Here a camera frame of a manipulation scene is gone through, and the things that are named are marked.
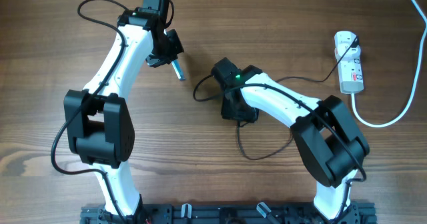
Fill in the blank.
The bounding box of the black USB charging cable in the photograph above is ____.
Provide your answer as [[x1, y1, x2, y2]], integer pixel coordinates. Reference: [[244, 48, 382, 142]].
[[236, 35, 360, 161]]

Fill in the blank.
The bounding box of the white power strip cord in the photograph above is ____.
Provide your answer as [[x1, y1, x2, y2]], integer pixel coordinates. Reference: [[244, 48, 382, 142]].
[[350, 0, 427, 129]]

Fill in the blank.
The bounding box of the cyan screen smartphone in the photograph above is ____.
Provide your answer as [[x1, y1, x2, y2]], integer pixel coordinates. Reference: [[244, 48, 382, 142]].
[[171, 59, 186, 81]]

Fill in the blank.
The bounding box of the white power strip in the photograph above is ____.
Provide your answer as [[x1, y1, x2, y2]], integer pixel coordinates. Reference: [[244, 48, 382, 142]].
[[334, 31, 364, 94]]

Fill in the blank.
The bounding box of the white charger adapter plug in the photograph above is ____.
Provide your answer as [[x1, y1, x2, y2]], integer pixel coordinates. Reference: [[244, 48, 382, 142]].
[[334, 39, 361, 61]]

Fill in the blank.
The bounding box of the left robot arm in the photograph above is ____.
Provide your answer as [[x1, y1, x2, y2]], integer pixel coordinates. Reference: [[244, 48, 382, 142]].
[[59, 0, 183, 223]]

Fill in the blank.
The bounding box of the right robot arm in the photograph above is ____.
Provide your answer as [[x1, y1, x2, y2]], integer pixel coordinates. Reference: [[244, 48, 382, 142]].
[[211, 58, 370, 222]]

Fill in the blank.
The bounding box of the black left camera cable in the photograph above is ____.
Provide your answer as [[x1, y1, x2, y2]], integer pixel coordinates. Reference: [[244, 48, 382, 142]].
[[49, 0, 129, 224]]

